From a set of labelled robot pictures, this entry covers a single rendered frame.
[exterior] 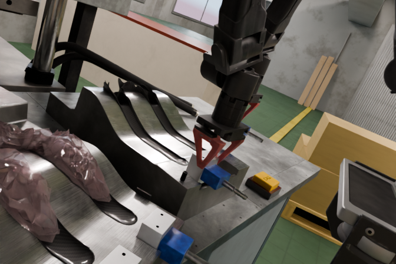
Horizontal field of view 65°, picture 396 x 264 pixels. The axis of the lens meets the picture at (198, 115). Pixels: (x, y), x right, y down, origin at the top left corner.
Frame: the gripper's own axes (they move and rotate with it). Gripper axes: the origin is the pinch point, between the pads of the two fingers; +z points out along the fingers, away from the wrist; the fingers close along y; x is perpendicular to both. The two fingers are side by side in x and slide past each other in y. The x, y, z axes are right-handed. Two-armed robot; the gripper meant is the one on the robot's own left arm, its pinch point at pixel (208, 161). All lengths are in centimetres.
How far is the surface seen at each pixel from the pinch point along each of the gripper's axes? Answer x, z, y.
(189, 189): 1.7, 3.9, 6.3
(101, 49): -281, 43, -179
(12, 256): 0.0, 6.4, 35.9
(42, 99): -56, 11, 5
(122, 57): -249, 41, -185
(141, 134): -19.7, 4.0, -0.4
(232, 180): 1.4, 6.5, -12.2
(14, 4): -79, -11, 7
